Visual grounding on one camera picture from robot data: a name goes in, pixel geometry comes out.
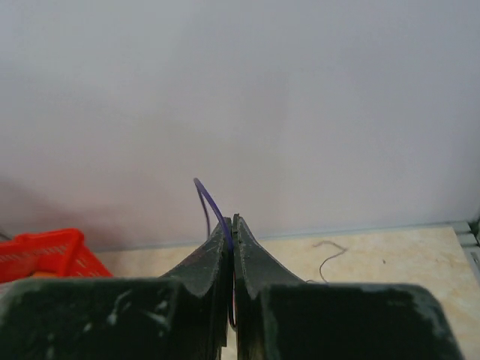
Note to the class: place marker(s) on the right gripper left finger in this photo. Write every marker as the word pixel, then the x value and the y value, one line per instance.
pixel 179 315

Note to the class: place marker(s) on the red plastic basket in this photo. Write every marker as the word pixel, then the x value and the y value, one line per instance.
pixel 60 253

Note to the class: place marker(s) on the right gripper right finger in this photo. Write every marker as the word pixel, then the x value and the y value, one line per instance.
pixel 280 316

